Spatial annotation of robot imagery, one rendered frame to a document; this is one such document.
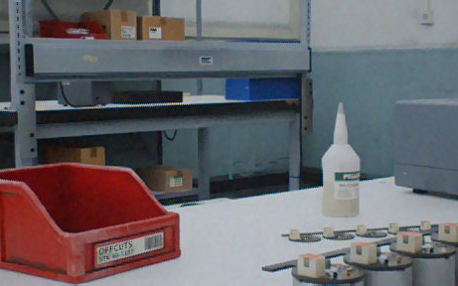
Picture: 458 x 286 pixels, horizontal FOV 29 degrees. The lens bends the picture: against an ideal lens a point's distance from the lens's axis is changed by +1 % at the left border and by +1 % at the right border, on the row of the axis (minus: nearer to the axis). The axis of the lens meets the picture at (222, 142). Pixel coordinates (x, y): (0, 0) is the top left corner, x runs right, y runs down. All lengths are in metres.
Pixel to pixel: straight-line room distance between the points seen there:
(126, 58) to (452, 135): 2.23
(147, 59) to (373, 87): 3.36
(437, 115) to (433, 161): 0.05
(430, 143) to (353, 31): 5.48
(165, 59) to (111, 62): 0.23
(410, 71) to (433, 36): 0.29
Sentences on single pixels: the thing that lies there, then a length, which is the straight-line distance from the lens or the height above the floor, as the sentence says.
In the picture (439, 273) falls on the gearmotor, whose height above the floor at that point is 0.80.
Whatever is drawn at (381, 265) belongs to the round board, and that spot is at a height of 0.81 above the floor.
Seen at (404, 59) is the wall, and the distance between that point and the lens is 6.08.
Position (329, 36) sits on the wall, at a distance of 6.51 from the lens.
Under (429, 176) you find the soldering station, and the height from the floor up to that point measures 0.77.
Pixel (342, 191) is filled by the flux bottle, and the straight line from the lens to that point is 0.77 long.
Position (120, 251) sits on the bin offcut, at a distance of 0.57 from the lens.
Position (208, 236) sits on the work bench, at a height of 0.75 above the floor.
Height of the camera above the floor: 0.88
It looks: 5 degrees down
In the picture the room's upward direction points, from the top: straight up
